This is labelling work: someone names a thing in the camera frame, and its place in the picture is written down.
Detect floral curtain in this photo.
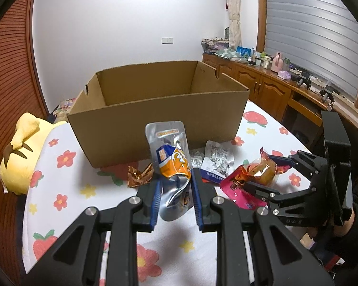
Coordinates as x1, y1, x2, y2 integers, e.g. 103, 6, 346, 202
222, 0, 243, 48

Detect pink snack packet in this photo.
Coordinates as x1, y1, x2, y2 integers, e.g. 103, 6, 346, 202
220, 165, 270, 210

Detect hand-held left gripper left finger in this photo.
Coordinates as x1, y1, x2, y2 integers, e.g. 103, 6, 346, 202
27, 179, 163, 286

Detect wooden slatted wardrobe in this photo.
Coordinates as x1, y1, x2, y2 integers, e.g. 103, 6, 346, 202
0, 0, 50, 182

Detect yellow plush toy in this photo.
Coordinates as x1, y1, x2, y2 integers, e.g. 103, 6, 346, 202
0, 112, 69, 196

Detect brown pastry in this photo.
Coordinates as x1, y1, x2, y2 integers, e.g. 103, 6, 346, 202
236, 147, 290, 187

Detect grey window blind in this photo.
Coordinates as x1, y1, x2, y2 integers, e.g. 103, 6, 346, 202
264, 0, 358, 99

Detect crumpled silver snack packet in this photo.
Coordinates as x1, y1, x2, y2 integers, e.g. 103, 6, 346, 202
191, 150, 207, 171
201, 140, 235, 184

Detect pink kettle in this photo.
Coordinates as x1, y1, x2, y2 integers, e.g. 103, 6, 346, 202
271, 53, 284, 73

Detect brown orange snack wrapper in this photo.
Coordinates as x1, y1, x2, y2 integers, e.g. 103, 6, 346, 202
128, 162, 155, 189

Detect silver orange snack pouch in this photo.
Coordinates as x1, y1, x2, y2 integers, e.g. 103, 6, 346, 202
145, 121, 193, 221

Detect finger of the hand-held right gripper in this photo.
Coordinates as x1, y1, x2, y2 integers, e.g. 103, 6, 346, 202
243, 179, 316, 208
265, 150, 328, 183

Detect wooden sideboard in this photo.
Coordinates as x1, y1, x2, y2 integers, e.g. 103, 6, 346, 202
202, 53, 358, 143

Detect brown cardboard box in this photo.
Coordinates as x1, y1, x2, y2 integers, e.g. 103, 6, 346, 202
67, 60, 250, 169

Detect black small tripod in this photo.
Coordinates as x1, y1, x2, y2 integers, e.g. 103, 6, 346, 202
320, 85, 340, 110
297, 71, 312, 89

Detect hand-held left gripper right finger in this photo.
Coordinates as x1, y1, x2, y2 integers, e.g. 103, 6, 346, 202
190, 168, 336, 286

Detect person's right forearm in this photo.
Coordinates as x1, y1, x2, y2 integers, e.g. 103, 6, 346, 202
331, 205, 358, 245

